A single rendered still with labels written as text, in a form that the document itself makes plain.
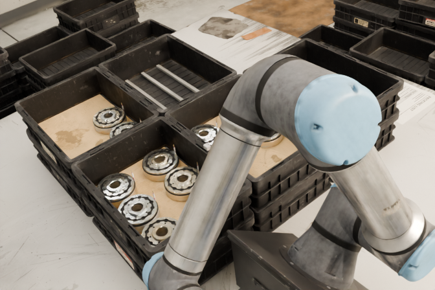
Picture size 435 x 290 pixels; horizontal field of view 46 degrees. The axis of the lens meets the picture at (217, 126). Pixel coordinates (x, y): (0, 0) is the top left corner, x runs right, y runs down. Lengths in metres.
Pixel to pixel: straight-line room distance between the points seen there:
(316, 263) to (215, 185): 0.36
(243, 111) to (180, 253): 0.26
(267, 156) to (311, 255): 0.42
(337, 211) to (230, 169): 0.35
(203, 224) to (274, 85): 0.27
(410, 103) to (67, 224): 1.20
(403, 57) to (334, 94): 2.10
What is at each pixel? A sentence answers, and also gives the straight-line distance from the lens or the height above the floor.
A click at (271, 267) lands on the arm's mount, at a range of 1.06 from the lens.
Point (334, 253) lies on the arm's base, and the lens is 1.12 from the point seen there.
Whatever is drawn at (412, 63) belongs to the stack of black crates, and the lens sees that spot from 2.74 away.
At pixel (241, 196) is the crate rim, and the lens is 1.22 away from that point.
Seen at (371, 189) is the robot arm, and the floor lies 1.20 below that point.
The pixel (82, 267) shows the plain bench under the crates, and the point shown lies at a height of 0.70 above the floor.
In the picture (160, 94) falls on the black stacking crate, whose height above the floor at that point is 0.83.
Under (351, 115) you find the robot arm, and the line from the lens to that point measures 0.70.
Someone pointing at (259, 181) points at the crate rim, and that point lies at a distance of 1.24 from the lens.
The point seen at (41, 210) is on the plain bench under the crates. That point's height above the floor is 0.70.
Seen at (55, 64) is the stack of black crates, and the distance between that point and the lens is 2.81.
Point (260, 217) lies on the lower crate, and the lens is 1.33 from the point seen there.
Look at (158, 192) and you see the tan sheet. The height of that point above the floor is 0.83.
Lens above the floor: 1.80
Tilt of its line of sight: 38 degrees down
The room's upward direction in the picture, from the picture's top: 7 degrees counter-clockwise
